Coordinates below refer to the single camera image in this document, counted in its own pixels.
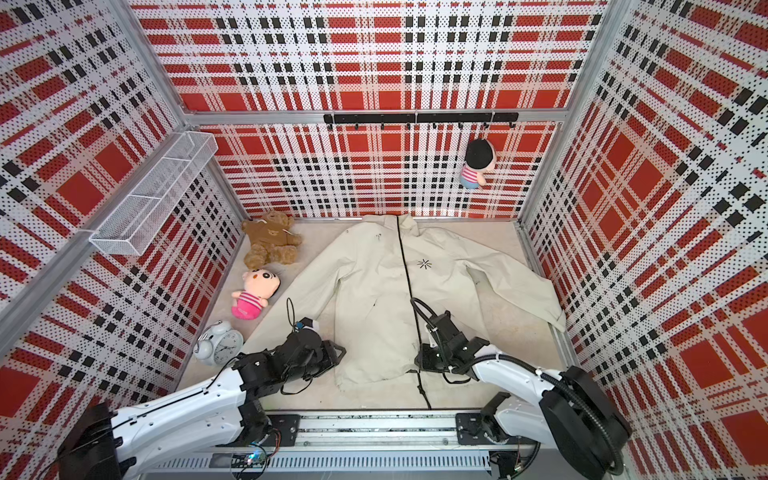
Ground cream white zip jacket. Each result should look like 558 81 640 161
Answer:
245 216 564 410

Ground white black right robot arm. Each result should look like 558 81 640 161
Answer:
411 299 632 479

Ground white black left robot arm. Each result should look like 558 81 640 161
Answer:
54 324 346 479

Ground pink striped doll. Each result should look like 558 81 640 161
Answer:
231 269 281 321

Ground white alarm clock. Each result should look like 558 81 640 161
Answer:
193 320 244 367

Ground brown teddy bear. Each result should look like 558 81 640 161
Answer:
241 211 303 270

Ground green circuit board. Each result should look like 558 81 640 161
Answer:
230 450 268 471

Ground hanging doll blue pants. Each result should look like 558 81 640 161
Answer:
459 138 497 190

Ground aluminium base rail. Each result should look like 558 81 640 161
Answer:
143 409 541 475

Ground white wire mesh basket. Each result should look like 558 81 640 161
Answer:
89 131 217 256

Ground black hook rail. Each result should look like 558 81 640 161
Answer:
323 111 520 128

